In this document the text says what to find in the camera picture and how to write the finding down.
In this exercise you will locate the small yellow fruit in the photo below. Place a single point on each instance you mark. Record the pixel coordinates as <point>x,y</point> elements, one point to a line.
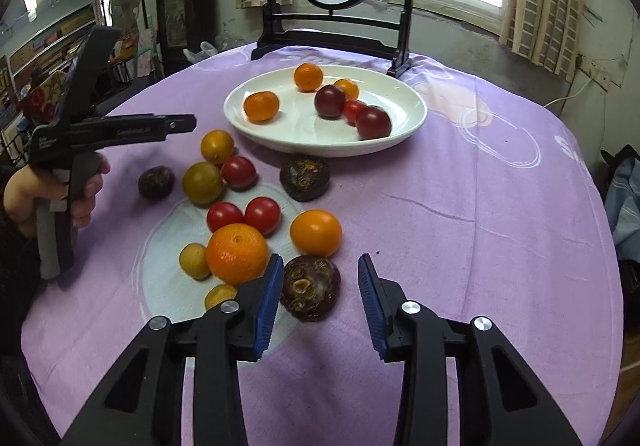
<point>192,260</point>
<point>219,294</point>

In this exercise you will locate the dark passion fruit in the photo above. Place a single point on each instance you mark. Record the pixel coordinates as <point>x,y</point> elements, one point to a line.
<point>311,287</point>
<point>305,178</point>

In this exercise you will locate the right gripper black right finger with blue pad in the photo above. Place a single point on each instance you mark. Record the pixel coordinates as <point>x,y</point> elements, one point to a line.
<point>501,399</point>

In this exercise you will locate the small dark purple fruit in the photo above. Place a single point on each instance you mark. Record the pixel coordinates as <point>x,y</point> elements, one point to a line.
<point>156,183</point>

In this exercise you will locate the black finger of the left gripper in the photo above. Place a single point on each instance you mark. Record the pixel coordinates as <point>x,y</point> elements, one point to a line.
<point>177,124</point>

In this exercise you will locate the dark red plum left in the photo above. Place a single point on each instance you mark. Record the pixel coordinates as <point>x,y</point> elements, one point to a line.
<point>329,102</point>

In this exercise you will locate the yellow orange round fruit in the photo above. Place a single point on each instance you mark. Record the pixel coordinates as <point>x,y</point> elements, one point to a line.
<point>217,147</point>

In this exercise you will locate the orange mandarin plate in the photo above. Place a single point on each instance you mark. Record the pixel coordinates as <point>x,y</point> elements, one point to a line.
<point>308,77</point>
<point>261,106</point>

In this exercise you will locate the dark red plum right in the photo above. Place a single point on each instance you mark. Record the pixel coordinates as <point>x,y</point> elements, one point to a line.
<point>373,123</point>

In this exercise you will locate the blue cloth bag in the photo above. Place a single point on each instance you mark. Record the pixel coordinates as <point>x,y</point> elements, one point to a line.
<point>622,201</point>

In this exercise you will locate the dark red plum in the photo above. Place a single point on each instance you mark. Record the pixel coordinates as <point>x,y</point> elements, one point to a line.
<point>373,123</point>
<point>329,102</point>

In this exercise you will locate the person's left hand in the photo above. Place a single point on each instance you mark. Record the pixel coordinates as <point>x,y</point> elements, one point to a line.
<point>29,185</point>

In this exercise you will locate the red cherry tomato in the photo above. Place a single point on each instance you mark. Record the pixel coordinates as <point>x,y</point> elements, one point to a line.
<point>264,214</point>
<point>223,214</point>

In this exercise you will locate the large orange mandarin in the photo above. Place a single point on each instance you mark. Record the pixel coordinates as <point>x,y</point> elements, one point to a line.
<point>237,253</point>

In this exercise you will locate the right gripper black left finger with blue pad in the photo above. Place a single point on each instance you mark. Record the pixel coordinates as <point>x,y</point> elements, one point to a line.
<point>139,400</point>

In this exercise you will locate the white plastic bag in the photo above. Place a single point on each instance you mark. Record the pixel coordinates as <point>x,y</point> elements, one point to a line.
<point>207,50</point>

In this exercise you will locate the white oval plate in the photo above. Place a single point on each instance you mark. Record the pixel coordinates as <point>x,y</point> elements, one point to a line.
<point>298,129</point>

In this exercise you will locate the yellow green round fruit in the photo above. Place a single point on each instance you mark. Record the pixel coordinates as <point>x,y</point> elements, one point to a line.
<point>202,183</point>

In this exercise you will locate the purple tablecloth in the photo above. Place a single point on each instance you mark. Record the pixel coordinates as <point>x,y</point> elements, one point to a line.
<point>488,209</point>

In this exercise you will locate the white wall socket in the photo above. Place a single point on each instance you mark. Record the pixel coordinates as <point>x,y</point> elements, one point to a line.
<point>596,69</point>

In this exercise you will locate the orange mandarin plate left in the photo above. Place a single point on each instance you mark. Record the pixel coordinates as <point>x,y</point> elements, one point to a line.
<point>261,106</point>

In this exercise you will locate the small red tomato plate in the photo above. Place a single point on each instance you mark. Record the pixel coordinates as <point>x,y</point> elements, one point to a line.
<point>352,109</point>

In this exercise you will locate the small yellow fruit bottom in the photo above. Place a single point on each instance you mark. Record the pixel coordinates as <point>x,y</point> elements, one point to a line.
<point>219,294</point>

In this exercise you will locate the smooth orange fruit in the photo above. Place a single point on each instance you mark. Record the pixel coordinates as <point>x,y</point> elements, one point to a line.
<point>316,232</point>

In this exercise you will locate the orange mandarin plate back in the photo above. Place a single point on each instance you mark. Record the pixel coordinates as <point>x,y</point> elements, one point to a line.
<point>308,77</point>

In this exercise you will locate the small orange tomato plate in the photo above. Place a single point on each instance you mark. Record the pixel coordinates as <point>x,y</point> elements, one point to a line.
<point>349,87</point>

